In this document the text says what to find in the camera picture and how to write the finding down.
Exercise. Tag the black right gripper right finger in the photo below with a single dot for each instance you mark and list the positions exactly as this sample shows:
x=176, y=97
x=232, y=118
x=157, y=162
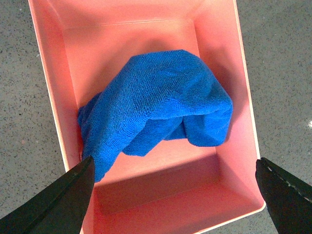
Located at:
x=288, y=199

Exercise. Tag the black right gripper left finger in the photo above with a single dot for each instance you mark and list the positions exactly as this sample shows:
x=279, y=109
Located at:
x=58, y=209

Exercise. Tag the blue microfiber cloth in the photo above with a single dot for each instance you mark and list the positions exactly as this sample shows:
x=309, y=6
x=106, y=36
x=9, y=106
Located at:
x=156, y=96

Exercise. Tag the pink plastic bin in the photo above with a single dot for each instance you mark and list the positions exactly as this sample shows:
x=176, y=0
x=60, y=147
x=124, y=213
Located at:
x=177, y=188

